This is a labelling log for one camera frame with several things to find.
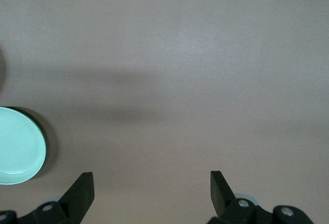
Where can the green plate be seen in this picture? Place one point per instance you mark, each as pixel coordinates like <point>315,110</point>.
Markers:
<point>18,144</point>

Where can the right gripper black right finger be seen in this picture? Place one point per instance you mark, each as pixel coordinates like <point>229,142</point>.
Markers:
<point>223,201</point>

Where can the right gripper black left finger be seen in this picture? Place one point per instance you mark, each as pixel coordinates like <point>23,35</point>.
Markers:
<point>77,195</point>

